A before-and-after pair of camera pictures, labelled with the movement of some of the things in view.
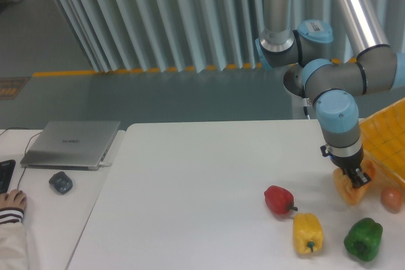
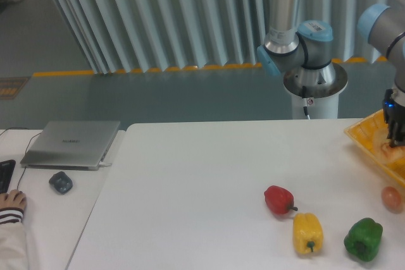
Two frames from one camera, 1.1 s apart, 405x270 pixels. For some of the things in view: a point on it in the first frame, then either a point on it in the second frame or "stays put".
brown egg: x=391 y=200 stays put
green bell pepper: x=363 y=238 stays put
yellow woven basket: x=383 y=138 stays put
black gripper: x=348 y=165 to x=394 y=116
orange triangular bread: x=344 y=183 to x=382 y=147
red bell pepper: x=279 y=200 stays put
